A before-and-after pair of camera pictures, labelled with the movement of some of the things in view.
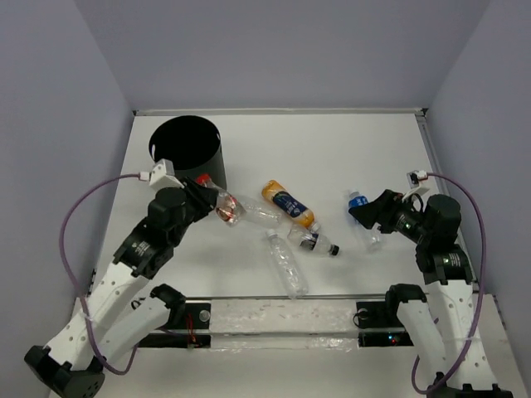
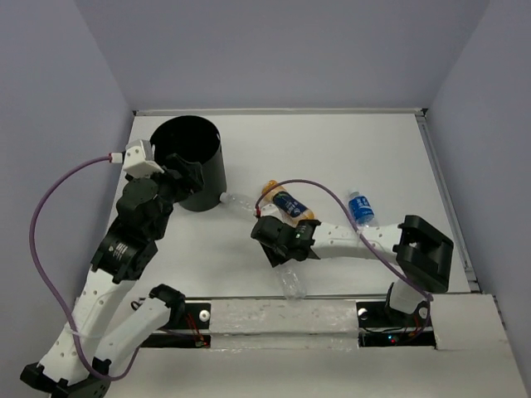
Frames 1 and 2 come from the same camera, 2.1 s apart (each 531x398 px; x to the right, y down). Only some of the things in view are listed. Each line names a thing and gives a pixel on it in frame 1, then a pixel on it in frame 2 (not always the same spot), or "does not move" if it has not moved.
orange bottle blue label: [293, 207] does not move
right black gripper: [381, 210] → [275, 258]
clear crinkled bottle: [254, 212] → [238, 201]
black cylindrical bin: [193, 145] does not move
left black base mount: [187, 327] does not move
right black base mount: [378, 325] does not move
